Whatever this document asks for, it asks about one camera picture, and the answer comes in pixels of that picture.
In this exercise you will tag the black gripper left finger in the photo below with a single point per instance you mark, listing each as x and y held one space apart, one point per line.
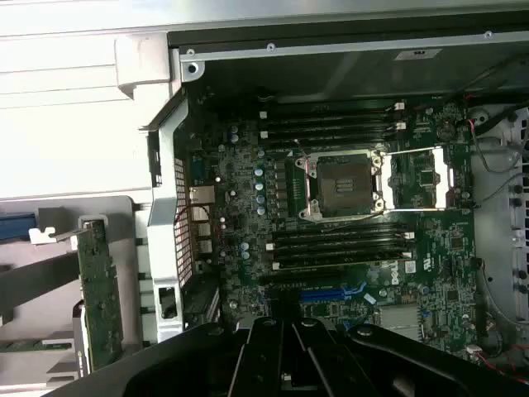
198 364

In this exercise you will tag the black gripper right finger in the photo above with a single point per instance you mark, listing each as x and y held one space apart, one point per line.
372 364

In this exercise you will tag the silver chipset heatsink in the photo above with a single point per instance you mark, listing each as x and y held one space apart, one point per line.
398 322

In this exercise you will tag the blue expansion slot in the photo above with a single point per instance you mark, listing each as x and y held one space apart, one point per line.
322 296

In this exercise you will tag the black expansion slot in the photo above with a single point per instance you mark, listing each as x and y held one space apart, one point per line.
301 278

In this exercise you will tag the black RAM slot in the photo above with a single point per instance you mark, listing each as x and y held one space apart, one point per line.
330 126
339 244
339 253
330 116
275 267
330 106
330 137
339 232

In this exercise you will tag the green motherboard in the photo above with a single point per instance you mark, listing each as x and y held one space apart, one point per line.
446 256

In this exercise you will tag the open black PC case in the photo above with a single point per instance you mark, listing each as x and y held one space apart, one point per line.
165 215

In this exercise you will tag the grey parts rack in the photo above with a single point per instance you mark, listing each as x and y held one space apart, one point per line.
120 215

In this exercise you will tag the green RAM stick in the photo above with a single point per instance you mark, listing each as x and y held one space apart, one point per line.
25 345

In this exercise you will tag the CPU socket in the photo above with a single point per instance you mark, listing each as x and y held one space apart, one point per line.
343 184

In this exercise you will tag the metal socket cover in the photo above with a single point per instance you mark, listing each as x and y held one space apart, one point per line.
440 178

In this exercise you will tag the hard disk drive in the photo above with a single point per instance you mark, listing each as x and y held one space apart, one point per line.
16 227

